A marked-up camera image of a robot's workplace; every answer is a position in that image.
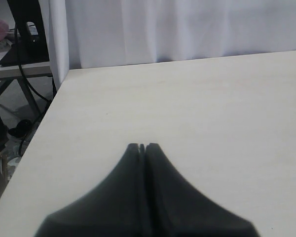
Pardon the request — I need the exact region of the white partition post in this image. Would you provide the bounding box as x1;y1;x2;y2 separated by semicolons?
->
39;0;69;88

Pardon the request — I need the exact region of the black cable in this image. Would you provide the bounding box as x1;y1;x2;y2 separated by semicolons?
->
13;22;55;156

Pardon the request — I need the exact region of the black equipment on side table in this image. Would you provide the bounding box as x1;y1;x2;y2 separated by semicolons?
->
0;0;49;67

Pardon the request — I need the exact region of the white curtain backdrop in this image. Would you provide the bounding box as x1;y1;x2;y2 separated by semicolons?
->
66;0;296;68

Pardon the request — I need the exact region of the grey side table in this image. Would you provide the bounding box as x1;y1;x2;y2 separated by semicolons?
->
0;51;52;117

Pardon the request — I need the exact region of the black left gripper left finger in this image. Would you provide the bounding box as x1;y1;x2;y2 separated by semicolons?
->
36;144;148;237

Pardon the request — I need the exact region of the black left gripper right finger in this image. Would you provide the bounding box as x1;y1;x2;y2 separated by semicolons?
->
145;143;259;237

